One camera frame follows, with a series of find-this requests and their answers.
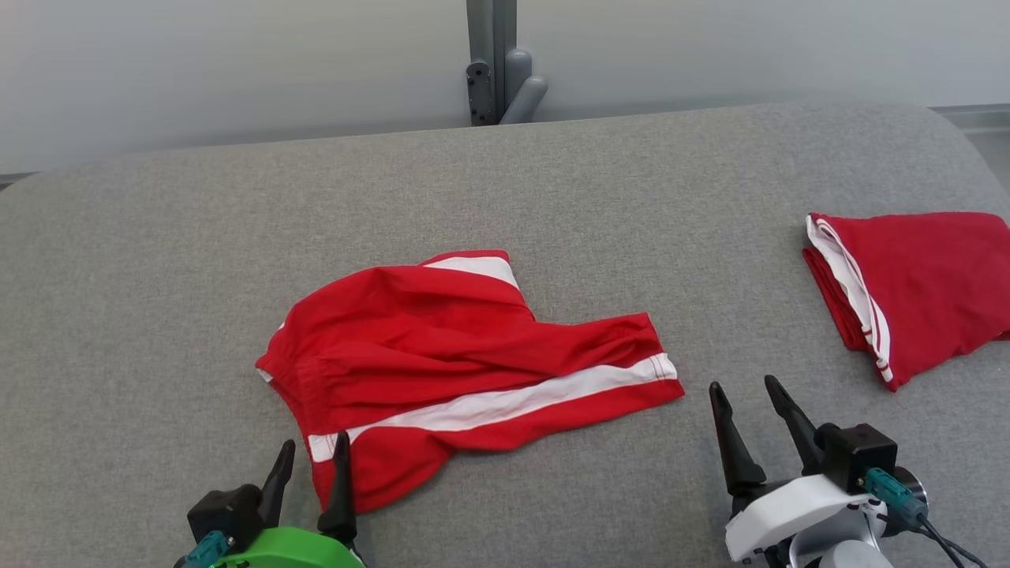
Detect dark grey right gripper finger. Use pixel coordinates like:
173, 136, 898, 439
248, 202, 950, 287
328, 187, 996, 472
709, 381, 766, 498
764, 375, 825, 476

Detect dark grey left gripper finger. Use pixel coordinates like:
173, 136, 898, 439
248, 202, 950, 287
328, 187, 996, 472
259, 439, 297, 528
318, 430, 357, 545

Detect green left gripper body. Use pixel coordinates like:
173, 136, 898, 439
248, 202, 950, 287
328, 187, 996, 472
209, 526, 368, 568

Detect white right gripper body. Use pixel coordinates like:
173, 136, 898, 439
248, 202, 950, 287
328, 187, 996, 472
724, 472, 888, 565

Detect red shorts with white stripe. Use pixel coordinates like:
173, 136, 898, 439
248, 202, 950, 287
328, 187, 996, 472
255, 249, 686, 515

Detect red shorts with zipper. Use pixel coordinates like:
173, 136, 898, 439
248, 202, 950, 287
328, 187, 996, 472
802, 211, 1010, 393

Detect grey hinge plate with bolts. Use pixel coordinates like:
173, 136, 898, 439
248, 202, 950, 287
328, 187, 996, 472
466, 62, 495, 127

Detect teal left camera cable connector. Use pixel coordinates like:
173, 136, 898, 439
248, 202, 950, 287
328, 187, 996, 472
181, 530, 231, 568

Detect teal camera cable connector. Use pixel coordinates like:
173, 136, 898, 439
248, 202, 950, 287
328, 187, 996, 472
181, 530, 231, 568
862, 467, 922, 528

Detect teal right camera cable connector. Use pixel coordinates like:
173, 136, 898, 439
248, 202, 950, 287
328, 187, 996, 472
862, 467, 922, 528

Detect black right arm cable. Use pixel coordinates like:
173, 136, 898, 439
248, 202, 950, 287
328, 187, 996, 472
915, 513, 989, 568

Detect grey rounded tube bracket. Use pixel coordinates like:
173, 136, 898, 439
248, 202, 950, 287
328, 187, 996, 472
503, 47, 549, 125

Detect grey metal post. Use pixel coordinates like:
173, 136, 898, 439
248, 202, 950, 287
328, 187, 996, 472
466, 0, 518, 127

